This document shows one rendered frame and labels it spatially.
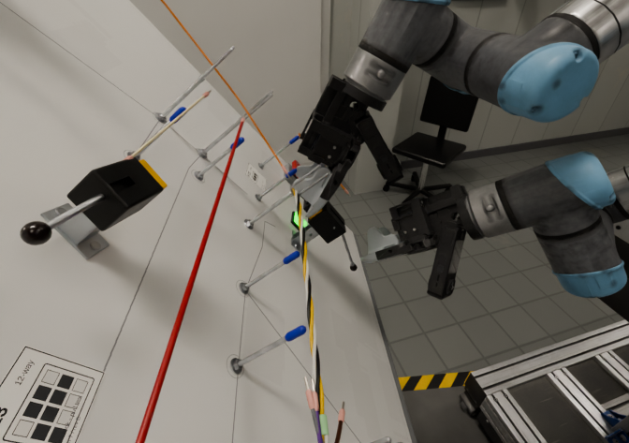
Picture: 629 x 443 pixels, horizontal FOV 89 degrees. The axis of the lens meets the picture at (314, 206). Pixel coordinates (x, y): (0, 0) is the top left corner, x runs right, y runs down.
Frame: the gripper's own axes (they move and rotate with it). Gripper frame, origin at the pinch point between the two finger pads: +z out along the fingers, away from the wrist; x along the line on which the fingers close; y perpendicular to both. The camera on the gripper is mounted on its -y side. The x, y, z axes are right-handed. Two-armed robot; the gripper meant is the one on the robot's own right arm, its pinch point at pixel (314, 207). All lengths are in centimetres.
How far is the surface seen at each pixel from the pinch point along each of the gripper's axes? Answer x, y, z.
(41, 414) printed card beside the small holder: 37.9, 16.5, 0.1
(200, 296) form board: 24.0, 11.2, 2.6
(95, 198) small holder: 29.5, 19.9, -8.5
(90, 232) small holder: 27.8, 20.6, -3.9
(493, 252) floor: -126, -151, 37
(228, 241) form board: 13.8, 10.8, 2.8
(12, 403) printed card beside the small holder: 38.0, 18.0, -0.6
